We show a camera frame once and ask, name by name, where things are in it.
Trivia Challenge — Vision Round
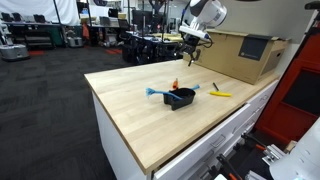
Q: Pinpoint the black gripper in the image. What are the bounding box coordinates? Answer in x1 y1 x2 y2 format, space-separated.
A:
180 35 203 67

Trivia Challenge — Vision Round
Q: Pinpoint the orange handled screwdriver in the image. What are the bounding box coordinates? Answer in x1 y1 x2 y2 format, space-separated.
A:
171 77 180 90

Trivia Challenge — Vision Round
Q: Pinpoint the large cardboard box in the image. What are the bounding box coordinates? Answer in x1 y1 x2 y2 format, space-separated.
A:
182 28 290 86

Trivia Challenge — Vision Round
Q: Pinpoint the black plastic container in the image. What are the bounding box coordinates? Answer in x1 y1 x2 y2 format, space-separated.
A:
162 87 197 111

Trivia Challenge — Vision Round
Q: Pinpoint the blue plastic brush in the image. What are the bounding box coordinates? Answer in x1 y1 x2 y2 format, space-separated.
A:
145 84 201 101

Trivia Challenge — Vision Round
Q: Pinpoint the black equipment cart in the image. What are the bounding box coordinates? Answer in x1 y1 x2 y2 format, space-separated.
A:
120 29 185 66

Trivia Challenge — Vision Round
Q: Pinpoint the black computer monitor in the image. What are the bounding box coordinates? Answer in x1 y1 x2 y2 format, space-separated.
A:
131 9 155 26

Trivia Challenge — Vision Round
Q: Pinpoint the red floor mat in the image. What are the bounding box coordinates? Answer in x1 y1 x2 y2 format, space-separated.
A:
105 48 124 56
28 49 46 57

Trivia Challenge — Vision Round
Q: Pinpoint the black orange bar clamp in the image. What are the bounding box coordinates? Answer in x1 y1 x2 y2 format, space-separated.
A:
240 132 268 153
215 153 244 180

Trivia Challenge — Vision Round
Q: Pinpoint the white drawer cabinet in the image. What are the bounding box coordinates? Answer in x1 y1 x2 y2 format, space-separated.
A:
91 79 279 180

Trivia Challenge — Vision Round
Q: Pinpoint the silver canister vacuum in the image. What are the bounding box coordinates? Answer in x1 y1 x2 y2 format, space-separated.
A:
65 29 84 48

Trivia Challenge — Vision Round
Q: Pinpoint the small wooden block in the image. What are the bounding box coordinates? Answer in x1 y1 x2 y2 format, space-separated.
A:
283 139 298 154

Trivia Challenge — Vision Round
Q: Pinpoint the black tripod pole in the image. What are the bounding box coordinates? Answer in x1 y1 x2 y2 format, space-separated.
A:
52 0 68 48

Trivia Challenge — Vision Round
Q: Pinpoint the white plastic cover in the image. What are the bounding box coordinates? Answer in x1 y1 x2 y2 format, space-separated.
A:
269 118 320 180

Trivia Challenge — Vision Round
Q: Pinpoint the dark office desk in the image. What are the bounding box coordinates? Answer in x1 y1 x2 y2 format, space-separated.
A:
1 20 64 51

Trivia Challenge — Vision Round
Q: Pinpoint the white curtain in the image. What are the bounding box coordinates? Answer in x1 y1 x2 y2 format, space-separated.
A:
0 0 81 27

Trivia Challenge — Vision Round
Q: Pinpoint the grey round floor machine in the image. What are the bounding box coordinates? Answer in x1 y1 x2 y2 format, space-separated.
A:
0 43 30 62

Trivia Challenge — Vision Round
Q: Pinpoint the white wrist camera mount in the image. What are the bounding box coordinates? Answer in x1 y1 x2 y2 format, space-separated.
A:
178 24 212 43

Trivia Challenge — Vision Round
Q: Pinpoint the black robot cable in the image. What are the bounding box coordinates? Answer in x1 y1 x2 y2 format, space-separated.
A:
180 0 192 26

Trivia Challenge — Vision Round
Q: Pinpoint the silver metal bracket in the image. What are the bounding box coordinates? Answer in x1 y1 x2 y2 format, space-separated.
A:
261 143 287 167

